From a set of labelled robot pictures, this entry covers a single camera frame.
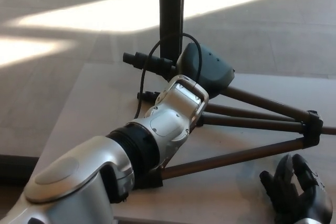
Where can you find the dark floor mat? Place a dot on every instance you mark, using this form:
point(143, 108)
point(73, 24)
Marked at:
point(13, 167)

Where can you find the bronze tripod with black fittings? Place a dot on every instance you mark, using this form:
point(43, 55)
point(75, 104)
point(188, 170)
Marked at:
point(262, 121)

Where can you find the black vertical pillar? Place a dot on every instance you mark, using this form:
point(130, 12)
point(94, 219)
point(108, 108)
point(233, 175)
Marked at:
point(169, 11)

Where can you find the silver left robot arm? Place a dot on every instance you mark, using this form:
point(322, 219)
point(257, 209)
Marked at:
point(86, 171)

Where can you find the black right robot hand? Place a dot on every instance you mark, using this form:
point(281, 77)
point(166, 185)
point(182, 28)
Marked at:
point(312, 197)

